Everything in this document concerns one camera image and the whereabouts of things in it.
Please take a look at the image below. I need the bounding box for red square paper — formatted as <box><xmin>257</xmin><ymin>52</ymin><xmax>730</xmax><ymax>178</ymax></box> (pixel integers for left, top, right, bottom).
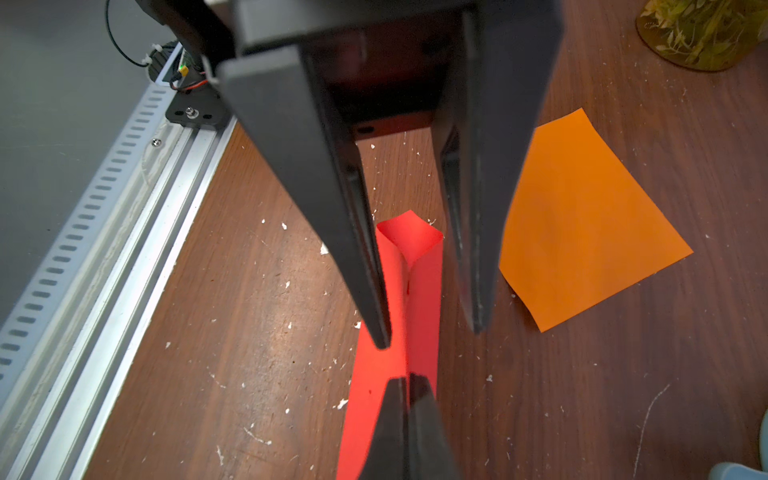
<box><xmin>336</xmin><ymin>211</ymin><xmax>444</xmax><ymax>479</ymax></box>

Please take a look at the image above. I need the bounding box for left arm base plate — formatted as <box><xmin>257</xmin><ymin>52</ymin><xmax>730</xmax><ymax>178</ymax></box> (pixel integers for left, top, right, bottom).
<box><xmin>147</xmin><ymin>40</ymin><xmax>233</xmax><ymax>130</ymax></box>

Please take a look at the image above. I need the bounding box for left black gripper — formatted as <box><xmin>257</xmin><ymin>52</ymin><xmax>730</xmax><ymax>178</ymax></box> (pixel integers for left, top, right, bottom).
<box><xmin>138</xmin><ymin>1</ymin><xmax>564</xmax><ymax>349</ymax></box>

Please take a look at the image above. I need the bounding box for potted artificial plant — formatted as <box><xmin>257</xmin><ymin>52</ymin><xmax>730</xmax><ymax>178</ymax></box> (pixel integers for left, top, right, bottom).
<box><xmin>635</xmin><ymin>0</ymin><xmax>767</xmax><ymax>72</ymax></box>

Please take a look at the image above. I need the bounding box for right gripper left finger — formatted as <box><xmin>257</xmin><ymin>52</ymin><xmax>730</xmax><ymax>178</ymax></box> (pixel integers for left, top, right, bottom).
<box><xmin>358</xmin><ymin>377</ymin><xmax>410</xmax><ymax>480</ymax></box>

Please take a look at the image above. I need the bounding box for orange square paper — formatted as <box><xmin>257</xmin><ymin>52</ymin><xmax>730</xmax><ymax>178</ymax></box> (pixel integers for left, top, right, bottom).
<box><xmin>499</xmin><ymin>110</ymin><xmax>693</xmax><ymax>332</ymax></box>

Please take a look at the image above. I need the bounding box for aluminium front rail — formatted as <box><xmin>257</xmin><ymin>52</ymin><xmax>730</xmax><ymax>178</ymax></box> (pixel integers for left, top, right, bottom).
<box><xmin>1</xmin><ymin>86</ymin><xmax>235</xmax><ymax>479</ymax></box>

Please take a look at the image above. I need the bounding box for left black cable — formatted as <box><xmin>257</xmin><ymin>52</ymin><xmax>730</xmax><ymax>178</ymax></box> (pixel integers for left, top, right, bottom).
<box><xmin>104</xmin><ymin>0</ymin><xmax>163</xmax><ymax>68</ymax></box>

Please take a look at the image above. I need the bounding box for light blue dustpan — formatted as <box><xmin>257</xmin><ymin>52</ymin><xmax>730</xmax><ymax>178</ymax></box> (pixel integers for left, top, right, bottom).
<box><xmin>707</xmin><ymin>409</ymin><xmax>768</xmax><ymax>480</ymax></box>

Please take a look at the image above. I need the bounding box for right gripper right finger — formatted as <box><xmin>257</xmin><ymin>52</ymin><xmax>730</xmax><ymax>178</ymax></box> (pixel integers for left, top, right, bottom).
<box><xmin>409</xmin><ymin>374</ymin><xmax>461</xmax><ymax>479</ymax></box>

